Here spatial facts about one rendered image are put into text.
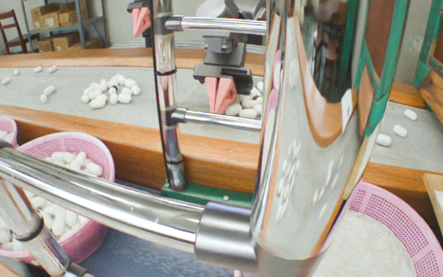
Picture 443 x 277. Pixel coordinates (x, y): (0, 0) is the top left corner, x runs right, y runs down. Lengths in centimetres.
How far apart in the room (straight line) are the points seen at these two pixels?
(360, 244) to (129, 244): 33
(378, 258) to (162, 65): 36
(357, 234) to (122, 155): 39
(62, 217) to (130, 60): 56
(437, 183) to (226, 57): 42
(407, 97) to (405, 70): 203
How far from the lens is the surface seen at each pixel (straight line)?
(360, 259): 37
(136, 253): 43
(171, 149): 39
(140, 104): 62
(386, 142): 56
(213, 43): 45
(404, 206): 41
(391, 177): 45
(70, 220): 41
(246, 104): 56
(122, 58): 88
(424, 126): 72
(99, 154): 48
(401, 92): 80
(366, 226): 42
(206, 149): 43
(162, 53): 32
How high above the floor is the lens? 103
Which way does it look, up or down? 36 degrees down
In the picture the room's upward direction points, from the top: straight up
